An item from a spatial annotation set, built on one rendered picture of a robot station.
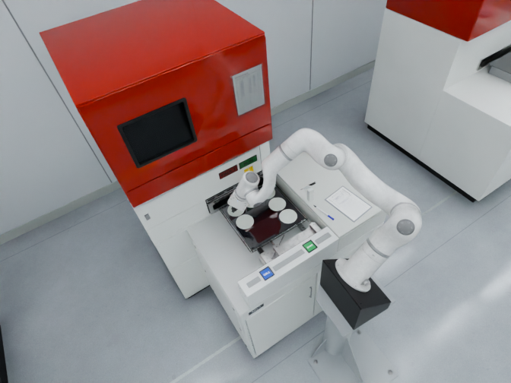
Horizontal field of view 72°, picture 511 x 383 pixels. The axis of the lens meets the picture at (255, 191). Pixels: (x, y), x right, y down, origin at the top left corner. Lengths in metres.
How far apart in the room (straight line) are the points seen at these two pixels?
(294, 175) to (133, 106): 1.04
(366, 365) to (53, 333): 2.22
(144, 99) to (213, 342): 1.78
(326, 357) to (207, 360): 0.79
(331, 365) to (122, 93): 2.03
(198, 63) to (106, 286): 2.12
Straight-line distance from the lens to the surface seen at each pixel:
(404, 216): 1.49
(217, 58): 1.54
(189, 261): 2.40
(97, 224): 3.54
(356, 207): 1.98
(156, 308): 2.89
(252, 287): 1.72
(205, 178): 1.93
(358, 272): 1.66
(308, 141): 1.55
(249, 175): 1.68
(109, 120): 1.49
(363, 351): 2.64
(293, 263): 1.77
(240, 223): 1.99
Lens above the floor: 2.51
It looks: 49 degrees down
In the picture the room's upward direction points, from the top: 8 degrees counter-clockwise
